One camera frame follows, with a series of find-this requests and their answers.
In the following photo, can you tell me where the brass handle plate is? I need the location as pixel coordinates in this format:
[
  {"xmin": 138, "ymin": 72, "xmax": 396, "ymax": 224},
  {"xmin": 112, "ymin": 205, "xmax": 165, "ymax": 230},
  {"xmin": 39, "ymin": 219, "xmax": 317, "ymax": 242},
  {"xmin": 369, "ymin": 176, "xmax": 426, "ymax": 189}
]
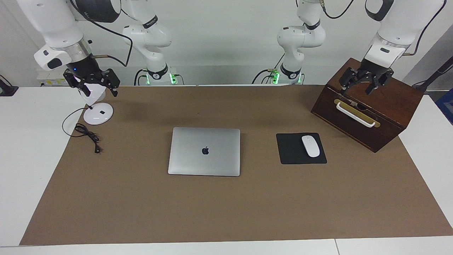
[{"xmin": 334, "ymin": 99, "xmax": 381, "ymax": 128}]

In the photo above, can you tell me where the black arm base cable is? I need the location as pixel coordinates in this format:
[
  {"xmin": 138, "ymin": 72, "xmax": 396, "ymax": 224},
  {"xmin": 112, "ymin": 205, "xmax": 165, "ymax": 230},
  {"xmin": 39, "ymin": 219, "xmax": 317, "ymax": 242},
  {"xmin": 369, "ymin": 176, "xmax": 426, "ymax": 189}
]
[
  {"xmin": 252, "ymin": 69, "xmax": 276, "ymax": 85},
  {"xmin": 134, "ymin": 69, "xmax": 148, "ymax": 86}
]

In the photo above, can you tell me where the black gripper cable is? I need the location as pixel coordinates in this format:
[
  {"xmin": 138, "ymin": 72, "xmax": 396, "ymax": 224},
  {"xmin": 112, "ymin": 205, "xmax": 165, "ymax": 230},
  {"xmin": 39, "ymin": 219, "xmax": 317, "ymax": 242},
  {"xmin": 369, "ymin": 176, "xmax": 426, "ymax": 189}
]
[
  {"xmin": 405, "ymin": 0, "xmax": 446, "ymax": 56},
  {"xmin": 69, "ymin": 0, "xmax": 134, "ymax": 68}
]

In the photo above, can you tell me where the dark wooden box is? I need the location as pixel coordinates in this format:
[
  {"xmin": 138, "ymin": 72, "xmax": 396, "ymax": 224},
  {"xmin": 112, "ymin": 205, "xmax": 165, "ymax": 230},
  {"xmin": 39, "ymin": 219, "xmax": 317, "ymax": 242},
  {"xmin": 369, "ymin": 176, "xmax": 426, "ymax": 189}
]
[{"xmin": 311, "ymin": 58, "xmax": 424, "ymax": 153}]

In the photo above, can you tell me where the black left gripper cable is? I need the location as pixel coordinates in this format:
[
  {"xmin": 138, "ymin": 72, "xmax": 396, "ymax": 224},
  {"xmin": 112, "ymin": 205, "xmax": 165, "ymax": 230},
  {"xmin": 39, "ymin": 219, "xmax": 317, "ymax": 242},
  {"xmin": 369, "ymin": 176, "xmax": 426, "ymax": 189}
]
[{"xmin": 405, "ymin": 0, "xmax": 446, "ymax": 56}]

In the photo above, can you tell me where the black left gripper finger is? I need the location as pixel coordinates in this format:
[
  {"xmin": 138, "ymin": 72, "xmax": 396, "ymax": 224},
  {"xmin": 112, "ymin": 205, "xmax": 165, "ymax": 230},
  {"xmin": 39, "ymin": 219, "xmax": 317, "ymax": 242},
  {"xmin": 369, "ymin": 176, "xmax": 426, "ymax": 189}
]
[
  {"xmin": 339, "ymin": 67, "xmax": 367, "ymax": 96},
  {"xmin": 365, "ymin": 69, "xmax": 394, "ymax": 95}
]

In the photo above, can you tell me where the blue crate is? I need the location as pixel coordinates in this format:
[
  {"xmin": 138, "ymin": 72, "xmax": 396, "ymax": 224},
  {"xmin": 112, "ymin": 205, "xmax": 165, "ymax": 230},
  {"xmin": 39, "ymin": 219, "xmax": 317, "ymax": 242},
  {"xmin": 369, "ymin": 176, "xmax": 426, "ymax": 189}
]
[{"xmin": 436, "ymin": 89, "xmax": 453, "ymax": 125}]

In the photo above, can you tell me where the white box handle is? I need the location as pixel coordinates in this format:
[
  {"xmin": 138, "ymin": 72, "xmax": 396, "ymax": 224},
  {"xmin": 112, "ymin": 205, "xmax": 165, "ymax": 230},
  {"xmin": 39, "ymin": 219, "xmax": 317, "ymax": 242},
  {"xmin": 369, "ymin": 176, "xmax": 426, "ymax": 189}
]
[{"xmin": 336, "ymin": 102, "xmax": 376, "ymax": 128}]

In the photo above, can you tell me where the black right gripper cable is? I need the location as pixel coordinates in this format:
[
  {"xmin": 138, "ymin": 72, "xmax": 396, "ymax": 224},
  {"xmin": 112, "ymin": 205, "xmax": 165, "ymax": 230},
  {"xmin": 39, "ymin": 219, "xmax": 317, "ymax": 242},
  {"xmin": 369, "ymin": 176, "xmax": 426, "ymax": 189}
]
[{"xmin": 69, "ymin": 0, "xmax": 134, "ymax": 68}]

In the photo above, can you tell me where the brown table mat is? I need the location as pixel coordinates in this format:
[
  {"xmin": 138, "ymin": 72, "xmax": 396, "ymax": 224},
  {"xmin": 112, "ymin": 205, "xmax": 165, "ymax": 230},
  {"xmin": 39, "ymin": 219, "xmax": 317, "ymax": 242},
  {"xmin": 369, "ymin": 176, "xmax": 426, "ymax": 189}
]
[{"xmin": 19, "ymin": 85, "xmax": 453, "ymax": 246}]

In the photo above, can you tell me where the white power strip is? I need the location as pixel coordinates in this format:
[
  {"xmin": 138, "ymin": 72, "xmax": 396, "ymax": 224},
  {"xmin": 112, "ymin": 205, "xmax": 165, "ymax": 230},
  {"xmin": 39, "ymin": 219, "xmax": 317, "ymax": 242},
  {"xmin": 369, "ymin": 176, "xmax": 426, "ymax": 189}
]
[{"xmin": 37, "ymin": 71, "xmax": 69, "ymax": 87}]

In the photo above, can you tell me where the black tripod stand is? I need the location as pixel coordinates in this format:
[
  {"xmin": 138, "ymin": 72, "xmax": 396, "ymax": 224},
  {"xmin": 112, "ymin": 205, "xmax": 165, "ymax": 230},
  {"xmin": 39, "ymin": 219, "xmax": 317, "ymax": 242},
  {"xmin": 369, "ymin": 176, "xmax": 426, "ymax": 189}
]
[{"xmin": 412, "ymin": 57, "xmax": 453, "ymax": 93}]

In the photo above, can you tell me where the black lamp power cable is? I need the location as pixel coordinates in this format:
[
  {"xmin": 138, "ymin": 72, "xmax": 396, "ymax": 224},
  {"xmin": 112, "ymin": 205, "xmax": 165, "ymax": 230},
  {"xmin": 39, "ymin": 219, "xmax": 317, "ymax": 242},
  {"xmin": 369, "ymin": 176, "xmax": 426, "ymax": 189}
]
[{"xmin": 62, "ymin": 107, "xmax": 103, "ymax": 154}]

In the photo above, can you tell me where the black clamp mount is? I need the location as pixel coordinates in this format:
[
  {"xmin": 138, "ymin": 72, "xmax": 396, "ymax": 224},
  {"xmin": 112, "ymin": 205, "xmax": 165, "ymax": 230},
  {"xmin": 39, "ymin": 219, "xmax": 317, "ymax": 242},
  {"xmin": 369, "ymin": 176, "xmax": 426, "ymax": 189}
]
[{"xmin": 0, "ymin": 75, "xmax": 19, "ymax": 97}]

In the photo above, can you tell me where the white desk lamp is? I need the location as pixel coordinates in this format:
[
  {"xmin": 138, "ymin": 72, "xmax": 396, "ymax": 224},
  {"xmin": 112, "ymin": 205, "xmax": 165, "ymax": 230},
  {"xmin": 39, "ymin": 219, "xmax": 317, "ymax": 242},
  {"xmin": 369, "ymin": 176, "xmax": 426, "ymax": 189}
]
[{"xmin": 79, "ymin": 83, "xmax": 114, "ymax": 125}]

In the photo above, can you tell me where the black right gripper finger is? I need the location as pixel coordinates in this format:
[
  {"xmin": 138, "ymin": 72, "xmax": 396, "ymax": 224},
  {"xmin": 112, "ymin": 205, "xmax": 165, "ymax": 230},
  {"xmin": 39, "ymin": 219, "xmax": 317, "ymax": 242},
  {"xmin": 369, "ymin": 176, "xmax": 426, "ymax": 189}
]
[
  {"xmin": 100, "ymin": 68, "xmax": 121, "ymax": 98},
  {"xmin": 64, "ymin": 70, "xmax": 91, "ymax": 98}
]

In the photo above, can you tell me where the white computer mouse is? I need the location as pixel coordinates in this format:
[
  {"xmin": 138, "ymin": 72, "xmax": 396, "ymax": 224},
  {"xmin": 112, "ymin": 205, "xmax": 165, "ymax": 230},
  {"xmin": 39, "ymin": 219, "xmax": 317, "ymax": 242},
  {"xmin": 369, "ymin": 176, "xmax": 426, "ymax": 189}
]
[{"xmin": 301, "ymin": 135, "xmax": 320, "ymax": 158}]

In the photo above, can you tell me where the black mouse pad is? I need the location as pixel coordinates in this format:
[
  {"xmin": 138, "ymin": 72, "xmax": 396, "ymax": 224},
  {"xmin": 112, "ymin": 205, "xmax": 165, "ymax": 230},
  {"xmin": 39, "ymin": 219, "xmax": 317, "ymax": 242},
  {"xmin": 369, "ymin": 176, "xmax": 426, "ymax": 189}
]
[{"xmin": 276, "ymin": 133, "xmax": 328, "ymax": 165}]

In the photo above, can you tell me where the silver laptop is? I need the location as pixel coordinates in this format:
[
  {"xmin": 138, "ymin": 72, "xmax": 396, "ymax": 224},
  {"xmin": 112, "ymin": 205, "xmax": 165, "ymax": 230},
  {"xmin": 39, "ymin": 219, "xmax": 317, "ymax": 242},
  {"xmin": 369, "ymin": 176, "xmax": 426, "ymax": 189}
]
[{"xmin": 168, "ymin": 127, "xmax": 241, "ymax": 177}]

